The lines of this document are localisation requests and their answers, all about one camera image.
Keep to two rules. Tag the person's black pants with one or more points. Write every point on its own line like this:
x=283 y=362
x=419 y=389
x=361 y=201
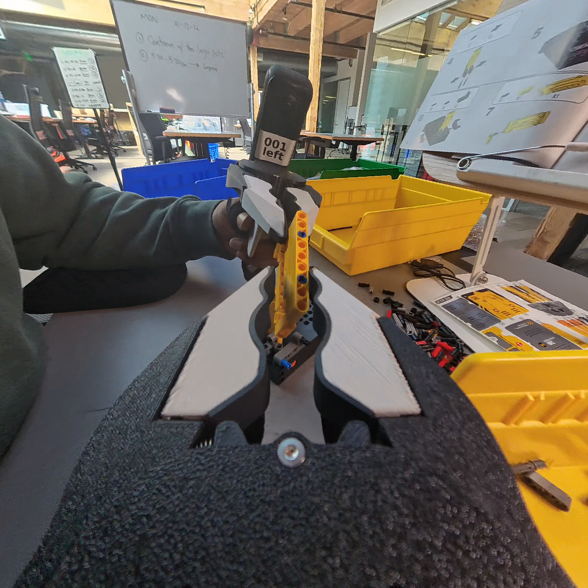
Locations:
x=105 y=287

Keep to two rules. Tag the small whiteboard with notes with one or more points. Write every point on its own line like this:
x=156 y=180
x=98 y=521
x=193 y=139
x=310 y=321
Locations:
x=80 y=78

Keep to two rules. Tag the whiteboard on stand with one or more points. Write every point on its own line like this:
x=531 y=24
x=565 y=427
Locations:
x=183 y=55

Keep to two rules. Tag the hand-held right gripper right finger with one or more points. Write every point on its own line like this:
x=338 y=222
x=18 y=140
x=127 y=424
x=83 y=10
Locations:
x=363 y=367

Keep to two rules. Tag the metal book stand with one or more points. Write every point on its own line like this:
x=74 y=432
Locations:
x=519 y=179

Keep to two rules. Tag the green storage bin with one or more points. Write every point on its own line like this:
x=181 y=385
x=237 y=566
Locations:
x=349 y=167

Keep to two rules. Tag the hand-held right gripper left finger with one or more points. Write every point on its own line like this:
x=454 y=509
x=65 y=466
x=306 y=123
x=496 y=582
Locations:
x=216 y=367

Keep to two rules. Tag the yellow storage bin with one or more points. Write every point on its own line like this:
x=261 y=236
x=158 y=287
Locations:
x=390 y=243
x=528 y=413

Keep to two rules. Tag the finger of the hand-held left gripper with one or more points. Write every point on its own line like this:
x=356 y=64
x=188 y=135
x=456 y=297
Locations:
x=266 y=206
x=312 y=211

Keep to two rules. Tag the open instruction booklet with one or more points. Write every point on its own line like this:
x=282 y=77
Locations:
x=505 y=69

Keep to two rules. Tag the printed instruction sheet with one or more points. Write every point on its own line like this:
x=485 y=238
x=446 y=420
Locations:
x=505 y=317

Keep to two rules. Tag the clear plastic bag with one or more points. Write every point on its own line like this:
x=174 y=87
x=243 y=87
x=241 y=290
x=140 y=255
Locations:
x=475 y=234

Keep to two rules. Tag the wooden post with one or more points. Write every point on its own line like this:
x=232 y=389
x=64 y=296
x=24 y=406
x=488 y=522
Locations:
x=316 y=69

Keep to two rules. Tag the yellow panel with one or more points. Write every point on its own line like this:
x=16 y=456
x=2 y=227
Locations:
x=280 y=303

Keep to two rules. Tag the black office chair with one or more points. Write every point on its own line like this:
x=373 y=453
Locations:
x=59 y=138

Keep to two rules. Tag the person's left hand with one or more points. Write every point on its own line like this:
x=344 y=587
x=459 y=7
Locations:
x=229 y=225

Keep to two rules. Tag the long wooden table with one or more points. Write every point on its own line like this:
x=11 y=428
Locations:
x=340 y=137
x=202 y=134

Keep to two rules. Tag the black lego base block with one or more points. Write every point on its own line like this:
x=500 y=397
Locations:
x=278 y=374

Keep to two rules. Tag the blue storage bin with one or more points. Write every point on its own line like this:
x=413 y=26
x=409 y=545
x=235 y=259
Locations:
x=160 y=179

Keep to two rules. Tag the pile of small lego parts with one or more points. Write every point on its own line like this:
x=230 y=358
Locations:
x=427 y=330

